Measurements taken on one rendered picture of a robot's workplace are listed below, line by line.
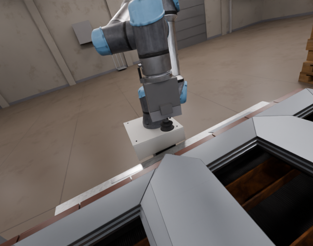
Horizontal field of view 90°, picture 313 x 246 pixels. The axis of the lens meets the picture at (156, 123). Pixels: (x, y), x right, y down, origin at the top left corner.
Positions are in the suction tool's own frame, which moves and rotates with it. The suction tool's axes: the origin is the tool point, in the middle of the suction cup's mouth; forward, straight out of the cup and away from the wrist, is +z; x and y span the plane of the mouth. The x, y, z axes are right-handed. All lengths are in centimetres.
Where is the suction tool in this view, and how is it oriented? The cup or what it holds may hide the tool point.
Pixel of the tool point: (167, 127)
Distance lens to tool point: 47.6
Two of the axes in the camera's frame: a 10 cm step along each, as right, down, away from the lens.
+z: 1.9, 8.6, 4.7
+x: -1.8, -4.4, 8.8
